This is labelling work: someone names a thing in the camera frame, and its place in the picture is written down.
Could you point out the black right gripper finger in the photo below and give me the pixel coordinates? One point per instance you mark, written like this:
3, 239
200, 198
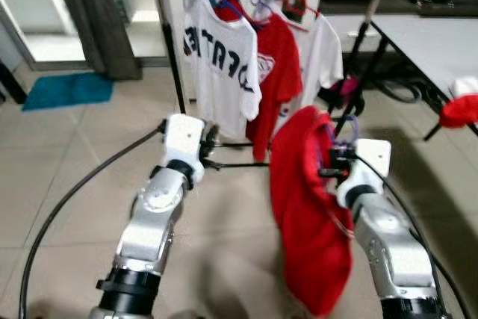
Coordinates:
327, 173
327, 150

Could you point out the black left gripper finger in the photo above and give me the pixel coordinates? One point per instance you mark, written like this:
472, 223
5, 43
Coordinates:
216, 162
216, 138

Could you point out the red shirt white collar trim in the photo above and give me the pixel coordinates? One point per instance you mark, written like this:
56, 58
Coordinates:
306, 229

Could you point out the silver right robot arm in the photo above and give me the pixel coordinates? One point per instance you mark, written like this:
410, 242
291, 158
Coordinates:
388, 244

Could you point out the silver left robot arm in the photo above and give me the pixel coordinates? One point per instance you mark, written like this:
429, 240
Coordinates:
149, 222

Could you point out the white jersey dark lettering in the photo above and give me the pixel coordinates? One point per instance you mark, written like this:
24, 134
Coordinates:
224, 95

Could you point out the magenta plastic item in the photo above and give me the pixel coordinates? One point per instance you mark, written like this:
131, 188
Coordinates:
349, 91

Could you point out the red shirt with chest print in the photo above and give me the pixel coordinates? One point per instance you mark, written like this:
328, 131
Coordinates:
280, 65

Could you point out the plain white shirt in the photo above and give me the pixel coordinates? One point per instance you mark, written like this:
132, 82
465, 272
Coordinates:
321, 50

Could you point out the red crumpled garment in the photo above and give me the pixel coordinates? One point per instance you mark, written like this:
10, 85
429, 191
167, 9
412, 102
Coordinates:
459, 110

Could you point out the white crumpled garment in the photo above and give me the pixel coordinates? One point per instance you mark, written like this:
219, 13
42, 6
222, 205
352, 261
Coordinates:
467, 86

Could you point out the teal floor mat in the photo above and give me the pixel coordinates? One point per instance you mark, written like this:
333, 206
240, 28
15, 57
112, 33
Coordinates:
67, 91

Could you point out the dark grey curtain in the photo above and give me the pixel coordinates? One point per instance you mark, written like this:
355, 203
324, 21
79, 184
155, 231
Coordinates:
97, 20

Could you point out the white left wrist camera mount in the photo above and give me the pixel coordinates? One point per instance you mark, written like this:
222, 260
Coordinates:
183, 136

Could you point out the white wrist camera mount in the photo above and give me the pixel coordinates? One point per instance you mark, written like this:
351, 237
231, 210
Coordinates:
370, 162
183, 136

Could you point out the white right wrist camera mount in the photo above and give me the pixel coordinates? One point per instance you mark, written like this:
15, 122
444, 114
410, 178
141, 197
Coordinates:
370, 162

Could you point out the white table black frame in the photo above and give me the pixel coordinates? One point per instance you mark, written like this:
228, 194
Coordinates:
433, 46

